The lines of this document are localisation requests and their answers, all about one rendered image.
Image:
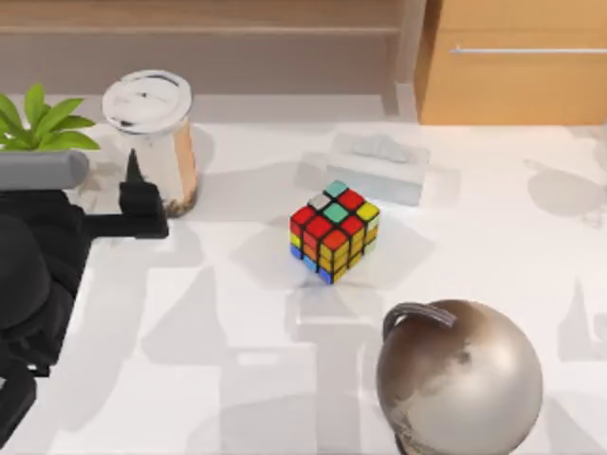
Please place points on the pale grey rounded box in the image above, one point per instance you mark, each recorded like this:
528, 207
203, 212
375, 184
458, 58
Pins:
38, 170

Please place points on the white lidded drink cup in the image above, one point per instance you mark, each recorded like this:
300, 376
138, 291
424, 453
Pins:
156, 142

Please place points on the green leafy plant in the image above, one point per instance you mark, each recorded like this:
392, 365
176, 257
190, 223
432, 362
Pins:
45, 121

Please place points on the wooden open shelf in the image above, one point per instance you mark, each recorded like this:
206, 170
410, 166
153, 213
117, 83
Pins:
204, 42

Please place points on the colourful puzzle cube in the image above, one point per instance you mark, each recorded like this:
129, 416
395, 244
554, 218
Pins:
334, 232

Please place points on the pale grey tissue box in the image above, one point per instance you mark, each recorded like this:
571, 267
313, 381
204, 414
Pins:
379, 170

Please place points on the silver beige globe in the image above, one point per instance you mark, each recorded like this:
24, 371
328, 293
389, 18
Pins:
460, 379

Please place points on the wooden cupboard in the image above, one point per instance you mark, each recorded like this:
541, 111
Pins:
512, 90

